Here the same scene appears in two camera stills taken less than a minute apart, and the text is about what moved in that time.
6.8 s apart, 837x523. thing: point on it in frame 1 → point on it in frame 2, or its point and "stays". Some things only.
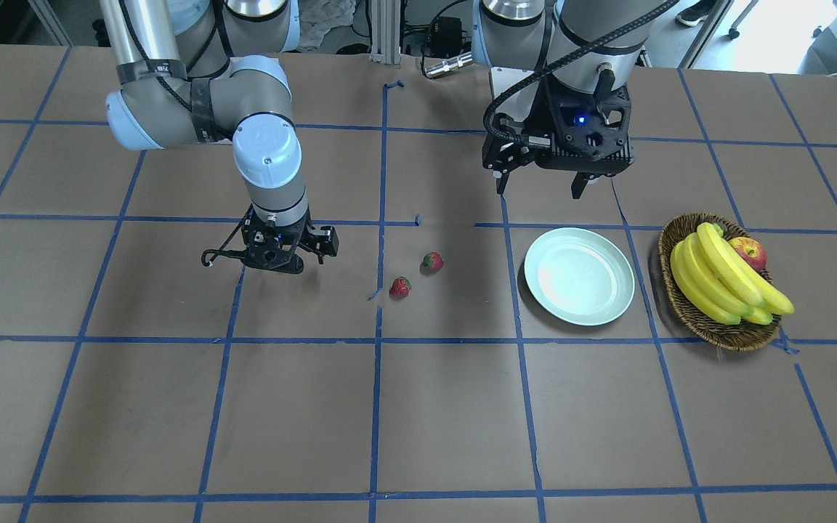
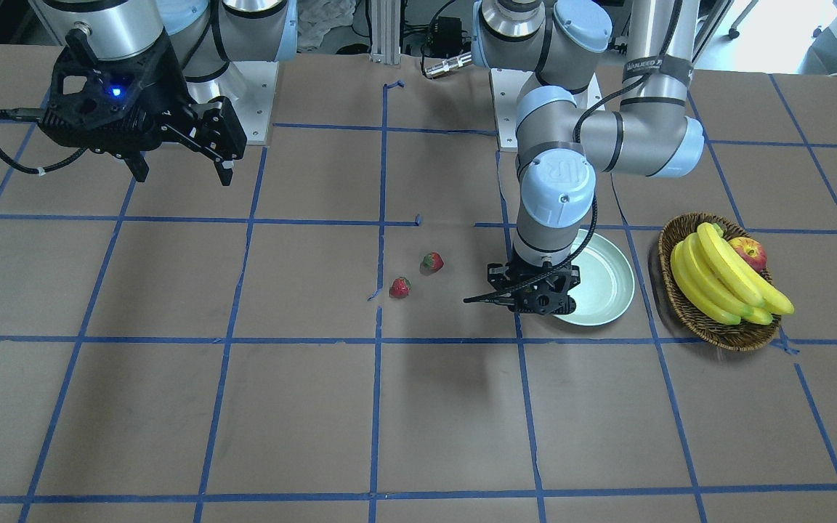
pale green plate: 578,276 stays
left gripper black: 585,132 → 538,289
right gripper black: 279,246 → 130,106
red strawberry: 400,288 stays
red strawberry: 432,262 stays
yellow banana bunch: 714,275 stays
